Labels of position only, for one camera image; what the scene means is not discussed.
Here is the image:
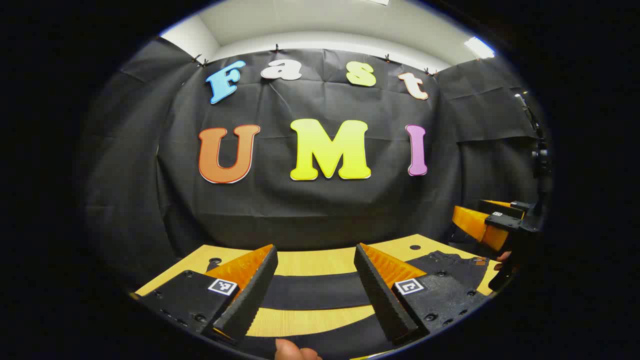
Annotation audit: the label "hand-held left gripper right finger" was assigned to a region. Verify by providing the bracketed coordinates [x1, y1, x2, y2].
[353, 243, 491, 346]

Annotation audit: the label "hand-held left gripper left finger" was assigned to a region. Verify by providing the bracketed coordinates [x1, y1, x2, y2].
[135, 244, 279, 347]

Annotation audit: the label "black jeans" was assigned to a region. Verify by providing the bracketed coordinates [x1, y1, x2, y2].
[235, 250, 493, 360]

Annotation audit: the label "black tripod stand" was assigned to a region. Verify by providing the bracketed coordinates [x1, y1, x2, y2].
[515, 92, 553, 206]

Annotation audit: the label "ceiling light panel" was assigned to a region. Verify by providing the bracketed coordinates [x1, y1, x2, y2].
[464, 36, 496, 60]

